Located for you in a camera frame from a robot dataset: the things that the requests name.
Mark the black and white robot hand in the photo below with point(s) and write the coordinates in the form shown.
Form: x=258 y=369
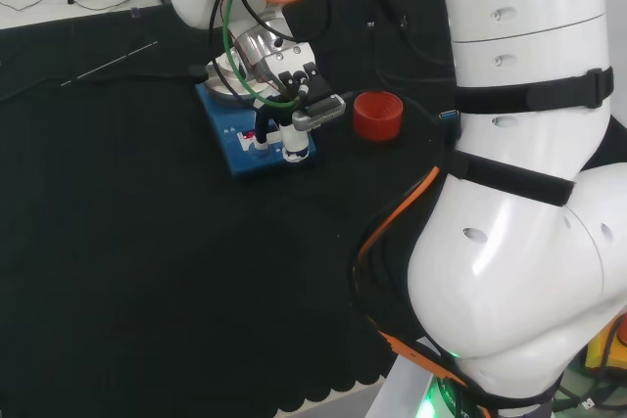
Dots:
x=294 y=141

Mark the heater with blue base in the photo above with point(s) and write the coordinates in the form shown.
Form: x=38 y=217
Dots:
x=245 y=163

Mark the black bench cloth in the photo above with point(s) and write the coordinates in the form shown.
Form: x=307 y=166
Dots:
x=147 y=242

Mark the thin glass rod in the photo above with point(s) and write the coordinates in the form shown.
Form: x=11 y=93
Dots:
x=117 y=59

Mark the small clear clip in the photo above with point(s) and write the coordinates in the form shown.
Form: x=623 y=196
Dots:
x=134 y=13

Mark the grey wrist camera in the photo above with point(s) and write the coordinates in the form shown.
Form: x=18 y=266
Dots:
x=321 y=111

